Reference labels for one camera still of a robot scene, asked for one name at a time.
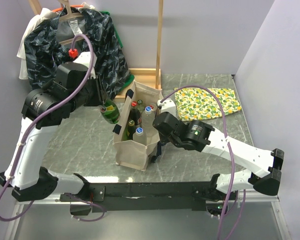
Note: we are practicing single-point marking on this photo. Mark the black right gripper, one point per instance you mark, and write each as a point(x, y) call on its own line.
point(162, 138)

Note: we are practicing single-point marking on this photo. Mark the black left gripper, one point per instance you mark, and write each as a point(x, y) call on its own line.
point(99, 97)

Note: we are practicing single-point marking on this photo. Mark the silver red soda can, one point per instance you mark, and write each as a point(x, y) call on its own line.
point(153, 107)

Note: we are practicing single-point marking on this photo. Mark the clear soda water bottle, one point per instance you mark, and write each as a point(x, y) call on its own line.
point(141, 105)

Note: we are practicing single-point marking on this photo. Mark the dark cola glass bottle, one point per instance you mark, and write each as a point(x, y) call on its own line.
point(135, 114)

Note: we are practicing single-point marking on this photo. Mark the green glass bottle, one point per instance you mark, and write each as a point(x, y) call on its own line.
point(130, 130)
point(110, 111)

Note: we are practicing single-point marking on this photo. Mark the beige canvas tote bag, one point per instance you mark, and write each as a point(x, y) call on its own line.
point(130, 153)

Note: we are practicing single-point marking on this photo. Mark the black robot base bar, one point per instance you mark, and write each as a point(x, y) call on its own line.
point(156, 196)

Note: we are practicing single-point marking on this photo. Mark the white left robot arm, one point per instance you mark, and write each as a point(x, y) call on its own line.
point(42, 113)

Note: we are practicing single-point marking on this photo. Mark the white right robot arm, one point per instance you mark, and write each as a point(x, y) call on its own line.
point(262, 168)

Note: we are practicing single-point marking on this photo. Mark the lemon print cloth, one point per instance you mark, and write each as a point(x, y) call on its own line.
point(197, 104)

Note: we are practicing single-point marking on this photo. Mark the dark patterned hanging jacket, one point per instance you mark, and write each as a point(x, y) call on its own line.
point(46, 53)

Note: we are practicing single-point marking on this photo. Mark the wooden clothes rack stand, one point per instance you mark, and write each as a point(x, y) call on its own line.
point(148, 76)

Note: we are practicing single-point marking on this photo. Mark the wooden clothes hanger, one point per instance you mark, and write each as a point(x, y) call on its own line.
point(70, 24)

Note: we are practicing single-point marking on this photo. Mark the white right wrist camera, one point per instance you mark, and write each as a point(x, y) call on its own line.
point(167, 105)

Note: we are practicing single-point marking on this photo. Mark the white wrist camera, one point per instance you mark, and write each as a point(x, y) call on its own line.
point(167, 105)
point(81, 61)

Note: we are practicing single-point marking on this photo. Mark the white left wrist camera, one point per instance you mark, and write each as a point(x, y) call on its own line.
point(81, 61)

